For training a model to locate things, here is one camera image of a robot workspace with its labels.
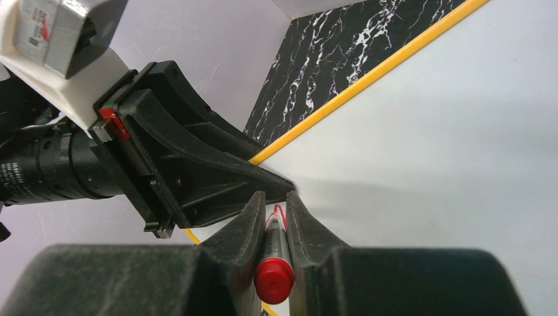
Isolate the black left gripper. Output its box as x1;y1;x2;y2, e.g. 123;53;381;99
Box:
1;61;295;238

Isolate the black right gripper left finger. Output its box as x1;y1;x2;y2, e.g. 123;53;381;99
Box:
1;192;266;315

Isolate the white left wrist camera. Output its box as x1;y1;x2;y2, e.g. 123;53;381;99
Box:
1;1;129;132

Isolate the red whiteboard marker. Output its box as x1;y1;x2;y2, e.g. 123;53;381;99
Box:
253;204;295;305

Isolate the yellow-framed whiteboard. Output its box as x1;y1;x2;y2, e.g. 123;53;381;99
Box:
183;0;558;316

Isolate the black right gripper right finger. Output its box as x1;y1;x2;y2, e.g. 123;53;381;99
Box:
286;192;526;315

